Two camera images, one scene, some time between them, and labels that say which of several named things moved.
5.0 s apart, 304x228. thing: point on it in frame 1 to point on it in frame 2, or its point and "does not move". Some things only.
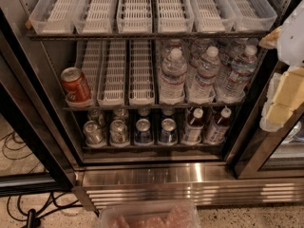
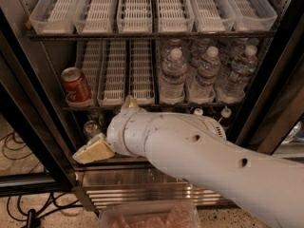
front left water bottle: (173, 79) does not move
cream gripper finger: (271, 40) to (132, 131)
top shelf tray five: (211, 12) does not move
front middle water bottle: (202, 89) does not move
